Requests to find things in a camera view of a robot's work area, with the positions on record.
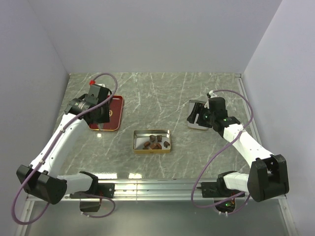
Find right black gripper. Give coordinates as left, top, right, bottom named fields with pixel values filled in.
left=186, top=102, right=215, bottom=128

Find grey tin lid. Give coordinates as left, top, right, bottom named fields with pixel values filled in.
left=187, top=99, right=209, bottom=131

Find dark heart chocolate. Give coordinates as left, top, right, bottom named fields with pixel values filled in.
left=163, top=141, right=170, bottom=148

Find dark chocolate block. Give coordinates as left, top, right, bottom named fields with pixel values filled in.
left=149, top=135, right=157, bottom=143

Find round brown chocolate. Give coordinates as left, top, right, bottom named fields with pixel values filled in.
left=149, top=143, right=162, bottom=150

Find metal tongs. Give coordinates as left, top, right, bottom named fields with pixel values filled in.
left=98, top=123, right=104, bottom=130

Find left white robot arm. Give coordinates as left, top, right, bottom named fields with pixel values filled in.
left=16, top=84, right=112, bottom=205

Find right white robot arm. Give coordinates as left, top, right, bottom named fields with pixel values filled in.
left=187, top=97, right=289, bottom=202

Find red rectangular tray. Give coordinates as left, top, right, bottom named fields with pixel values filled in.
left=89, top=95, right=124, bottom=131

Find gold tin box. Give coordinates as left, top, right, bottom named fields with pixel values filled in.
left=132, top=129, right=172, bottom=154

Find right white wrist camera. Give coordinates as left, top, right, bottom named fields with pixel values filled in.
left=205, top=90, right=218, bottom=107

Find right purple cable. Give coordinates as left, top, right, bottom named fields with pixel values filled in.
left=190, top=89, right=254, bottom=215

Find aluminium rail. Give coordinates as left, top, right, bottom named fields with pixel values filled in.
left=27, top=179, right=254, bottom=202

